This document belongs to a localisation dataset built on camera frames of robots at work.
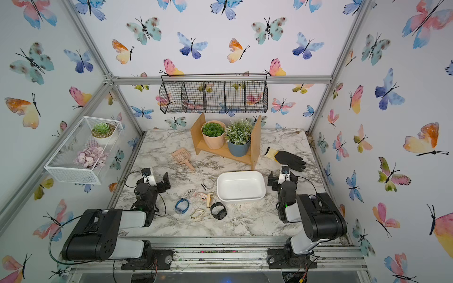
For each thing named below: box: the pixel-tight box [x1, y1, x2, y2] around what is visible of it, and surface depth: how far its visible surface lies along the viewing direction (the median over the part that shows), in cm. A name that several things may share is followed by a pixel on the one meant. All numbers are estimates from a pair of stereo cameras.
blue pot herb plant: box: [224, 117, 254, 157], surface depth 90 cm
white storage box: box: [216, 170, 267, 203], surface depth 96 cm
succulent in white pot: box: [90, 122, 117, 146], surface depth 73 cm
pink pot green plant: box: [201, 120, 226, 150], surface depth 98 cm
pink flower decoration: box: [74, 146, 109, 169], surface depth 64 cm
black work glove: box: [264, 146, 307, 172], surface depth 109 cm
